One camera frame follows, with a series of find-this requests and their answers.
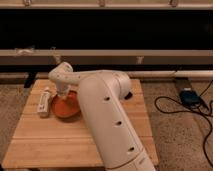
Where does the orange ceramic bowl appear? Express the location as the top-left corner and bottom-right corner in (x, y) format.
(51, 91), (80, 119)

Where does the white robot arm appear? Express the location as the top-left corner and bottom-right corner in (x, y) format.
(48, 62), (156, 171)

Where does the white plastic bottle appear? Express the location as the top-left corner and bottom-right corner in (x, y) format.
(37, 87), (52, 118)

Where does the wooden table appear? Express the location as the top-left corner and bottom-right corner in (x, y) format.
(2, 79), (159, 169)

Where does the dark red snack packet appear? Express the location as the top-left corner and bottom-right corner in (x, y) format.
(124, 92), (133, 100)

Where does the blue power adapter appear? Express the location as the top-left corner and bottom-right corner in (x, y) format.
(179, 90), (200, 106)

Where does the black cable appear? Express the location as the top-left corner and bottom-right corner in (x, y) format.
(154, 79), (213, 168)

